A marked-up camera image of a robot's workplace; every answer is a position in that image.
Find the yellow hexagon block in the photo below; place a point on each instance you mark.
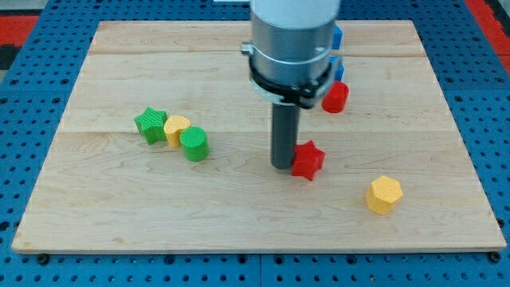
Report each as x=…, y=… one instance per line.
x=383, y=194

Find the upper blue block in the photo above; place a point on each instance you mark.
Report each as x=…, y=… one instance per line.
x=337, y=38

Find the red cylinder block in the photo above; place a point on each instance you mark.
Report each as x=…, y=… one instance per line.
x=336, y=99

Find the green cylinder block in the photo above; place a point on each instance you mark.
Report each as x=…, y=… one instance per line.
x=194, y=144

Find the blue block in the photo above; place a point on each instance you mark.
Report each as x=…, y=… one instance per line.
x=337, y=38
x=339, y=71

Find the green star block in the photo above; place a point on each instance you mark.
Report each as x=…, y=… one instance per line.
x=150, y=125

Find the light wooden board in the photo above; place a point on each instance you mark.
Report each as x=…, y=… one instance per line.
x=104, y=190

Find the yellow heart block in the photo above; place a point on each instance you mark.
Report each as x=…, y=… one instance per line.
x=173, y=127

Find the lower blue block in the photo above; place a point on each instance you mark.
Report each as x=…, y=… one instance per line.
x=339, y=71

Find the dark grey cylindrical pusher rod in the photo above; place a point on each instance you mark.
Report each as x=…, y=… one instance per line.
x=284, y=131

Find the red star block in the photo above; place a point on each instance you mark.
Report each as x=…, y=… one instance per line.
x=308, y=160

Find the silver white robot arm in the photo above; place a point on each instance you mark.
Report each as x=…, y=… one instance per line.
x=289, y=53

